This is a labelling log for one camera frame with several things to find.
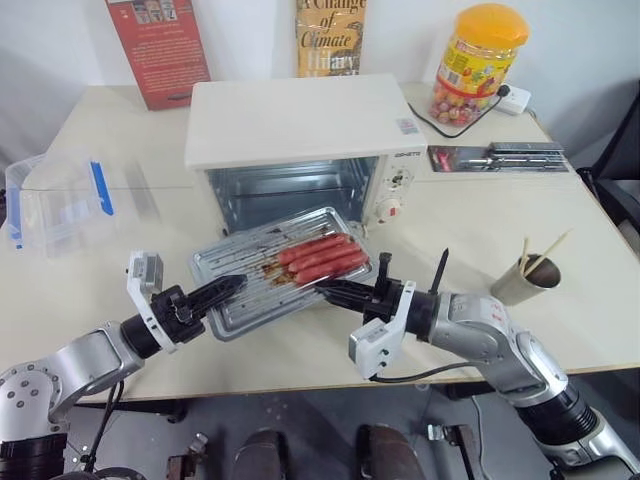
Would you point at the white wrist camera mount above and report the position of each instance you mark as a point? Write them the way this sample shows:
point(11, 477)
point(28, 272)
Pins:
point(372, 345)
point(137, 285)

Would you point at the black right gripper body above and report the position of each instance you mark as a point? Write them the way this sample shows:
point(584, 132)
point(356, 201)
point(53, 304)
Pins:
point(382, 302)

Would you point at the yellow book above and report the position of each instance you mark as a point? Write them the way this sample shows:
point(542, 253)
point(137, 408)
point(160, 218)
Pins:
point(330, 35)

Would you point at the wooden skewer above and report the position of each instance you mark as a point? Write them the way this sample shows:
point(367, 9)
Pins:
point(550, 247)
point(524, 255)

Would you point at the white toaster oven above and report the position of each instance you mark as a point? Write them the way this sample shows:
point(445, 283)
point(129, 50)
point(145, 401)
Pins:
point(290, 120)

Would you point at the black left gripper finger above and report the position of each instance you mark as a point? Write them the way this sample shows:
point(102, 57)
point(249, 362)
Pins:
point(222, 301)
point(220, 287)

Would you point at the ribbed metal baking tray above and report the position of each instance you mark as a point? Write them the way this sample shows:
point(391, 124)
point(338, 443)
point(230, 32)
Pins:
point(235, 260)

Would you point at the red book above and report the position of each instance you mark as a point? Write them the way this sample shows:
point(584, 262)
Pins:
point(160, 50)

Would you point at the black table frame bar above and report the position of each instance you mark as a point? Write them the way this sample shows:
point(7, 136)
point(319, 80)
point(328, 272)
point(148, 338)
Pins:
point(135, 407)

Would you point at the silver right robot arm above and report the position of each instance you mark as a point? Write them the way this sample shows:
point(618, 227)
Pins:
point(475, 325)

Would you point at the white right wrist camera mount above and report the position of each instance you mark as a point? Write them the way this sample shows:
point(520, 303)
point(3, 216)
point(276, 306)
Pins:
point(372, 345)

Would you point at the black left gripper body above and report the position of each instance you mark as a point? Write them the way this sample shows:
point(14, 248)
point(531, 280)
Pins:
point(177, 315)

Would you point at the candy jar with orange lid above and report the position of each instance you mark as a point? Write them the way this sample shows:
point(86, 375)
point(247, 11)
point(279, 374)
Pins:
point(475, 65)

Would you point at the black zip tie tail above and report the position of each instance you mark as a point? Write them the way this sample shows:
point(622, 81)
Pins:
point(440, 272)

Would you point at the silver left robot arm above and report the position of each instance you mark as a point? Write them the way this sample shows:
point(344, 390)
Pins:
point(85, 360)

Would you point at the clear box with blue clips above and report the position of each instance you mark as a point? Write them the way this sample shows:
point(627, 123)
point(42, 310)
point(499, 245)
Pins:
point(65, 210)

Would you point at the white power socket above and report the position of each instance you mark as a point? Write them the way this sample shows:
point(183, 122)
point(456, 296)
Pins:
point(515, 99)

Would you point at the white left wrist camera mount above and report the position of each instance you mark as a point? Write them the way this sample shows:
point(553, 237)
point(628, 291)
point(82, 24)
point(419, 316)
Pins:
point(137, 285)

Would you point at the red sausages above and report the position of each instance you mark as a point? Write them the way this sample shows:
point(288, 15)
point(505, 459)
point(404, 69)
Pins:
point(363, 231)

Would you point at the metal cup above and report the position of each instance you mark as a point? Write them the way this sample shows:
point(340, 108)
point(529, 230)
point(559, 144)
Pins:
point(520, 287)

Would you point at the black chair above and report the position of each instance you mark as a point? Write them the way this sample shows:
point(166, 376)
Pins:
point(615, 150)

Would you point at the red sausage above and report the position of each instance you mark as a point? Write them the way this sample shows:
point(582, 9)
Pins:
point(327, 253)
point(315, 246)
point(325, 272)
point(332, 261)

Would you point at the white oven timer knob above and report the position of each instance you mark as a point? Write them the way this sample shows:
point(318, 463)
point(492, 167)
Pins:
point(390, 208)

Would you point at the dark long flat box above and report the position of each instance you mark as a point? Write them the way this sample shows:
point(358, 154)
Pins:
point(525, 146)

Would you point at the dark rounded shape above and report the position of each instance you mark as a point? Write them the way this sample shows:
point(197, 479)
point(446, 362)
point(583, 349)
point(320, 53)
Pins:
point(262, 457)
point(385, 452)

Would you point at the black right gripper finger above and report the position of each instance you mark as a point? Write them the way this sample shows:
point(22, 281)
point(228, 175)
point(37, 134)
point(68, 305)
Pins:
point(345, 299)
point(352, 286)

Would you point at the metal caster bracket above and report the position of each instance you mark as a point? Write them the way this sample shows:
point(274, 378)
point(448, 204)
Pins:
point(452, 442)
point(187, 457)

